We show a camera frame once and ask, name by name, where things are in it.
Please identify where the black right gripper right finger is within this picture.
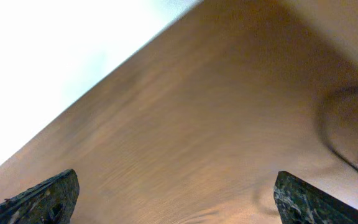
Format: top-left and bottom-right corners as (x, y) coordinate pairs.
(273, 171), (358, 224)

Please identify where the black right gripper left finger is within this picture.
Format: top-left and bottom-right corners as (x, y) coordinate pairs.
(0, 169), (80, 224)

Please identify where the black usb cable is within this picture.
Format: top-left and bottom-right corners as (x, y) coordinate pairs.
(315, 86), (358, 187)

